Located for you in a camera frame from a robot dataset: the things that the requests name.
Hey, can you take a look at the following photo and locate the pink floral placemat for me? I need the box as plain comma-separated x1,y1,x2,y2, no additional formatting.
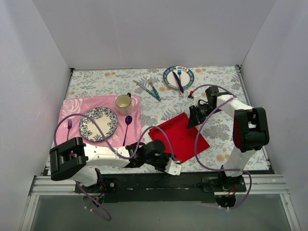
56,95,142,148

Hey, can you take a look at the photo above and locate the purple knife on plate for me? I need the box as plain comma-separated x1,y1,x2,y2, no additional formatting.
172,71,184,93

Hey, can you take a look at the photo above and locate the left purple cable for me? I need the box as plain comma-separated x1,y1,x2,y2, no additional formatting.
53,113,182,221

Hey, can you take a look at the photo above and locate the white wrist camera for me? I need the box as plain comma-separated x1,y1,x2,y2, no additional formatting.
164,158,182,176
187,90,205,106

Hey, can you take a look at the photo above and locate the teal handled fork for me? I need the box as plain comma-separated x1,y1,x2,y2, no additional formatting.
146,75,159,98

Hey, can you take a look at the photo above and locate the purple fork on placemat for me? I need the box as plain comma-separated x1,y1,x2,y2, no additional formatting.
66,118,72,140

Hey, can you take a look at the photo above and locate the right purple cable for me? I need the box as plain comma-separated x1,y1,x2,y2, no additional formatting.
192,84,253,209

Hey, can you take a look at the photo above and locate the purple spoon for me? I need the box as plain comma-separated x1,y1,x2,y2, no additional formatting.
123,115,133,146

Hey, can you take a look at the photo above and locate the cream enamel mug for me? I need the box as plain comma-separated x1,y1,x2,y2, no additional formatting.
115,93,133,116

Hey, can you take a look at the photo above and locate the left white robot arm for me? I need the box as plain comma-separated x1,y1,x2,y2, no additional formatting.
50,137,182,193

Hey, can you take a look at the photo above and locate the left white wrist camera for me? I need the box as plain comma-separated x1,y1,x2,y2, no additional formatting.
164,158,182,176

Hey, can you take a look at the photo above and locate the red cloth napkin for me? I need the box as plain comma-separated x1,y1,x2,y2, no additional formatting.
149,113,198,165

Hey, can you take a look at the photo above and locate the white plate blue rim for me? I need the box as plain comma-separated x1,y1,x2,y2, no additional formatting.
163,66,194,90

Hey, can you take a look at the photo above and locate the teal handled knife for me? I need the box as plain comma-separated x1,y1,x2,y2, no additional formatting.
133,80,161,101

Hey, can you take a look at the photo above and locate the purple cable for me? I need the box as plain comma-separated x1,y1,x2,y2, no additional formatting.
53,113,182,221
192,84,253,209

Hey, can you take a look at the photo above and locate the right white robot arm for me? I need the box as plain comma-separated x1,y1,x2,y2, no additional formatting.
187,84,270,192

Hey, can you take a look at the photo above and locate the blue fork on plate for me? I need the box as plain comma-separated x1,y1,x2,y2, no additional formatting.
178,68,181,81

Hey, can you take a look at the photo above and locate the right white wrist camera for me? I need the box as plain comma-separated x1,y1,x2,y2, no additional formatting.
187,90,205,106

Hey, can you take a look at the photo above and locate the blue floral plate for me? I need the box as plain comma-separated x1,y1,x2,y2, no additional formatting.
79,107,118,141

